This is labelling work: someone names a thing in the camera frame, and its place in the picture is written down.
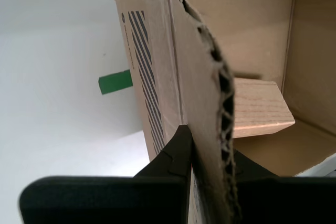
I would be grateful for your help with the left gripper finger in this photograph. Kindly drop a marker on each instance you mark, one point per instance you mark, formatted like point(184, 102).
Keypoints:
point(105, 200)
point(283, 200)

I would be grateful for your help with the light wooden block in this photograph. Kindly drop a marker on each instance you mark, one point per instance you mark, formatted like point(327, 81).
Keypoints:
point(262, 108)

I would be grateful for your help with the brown cardboard box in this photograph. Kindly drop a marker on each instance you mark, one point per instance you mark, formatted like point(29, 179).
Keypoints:
point(194, 64)

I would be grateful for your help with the green tape square marker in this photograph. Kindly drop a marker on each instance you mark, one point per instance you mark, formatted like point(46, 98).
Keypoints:
point(115, 81)

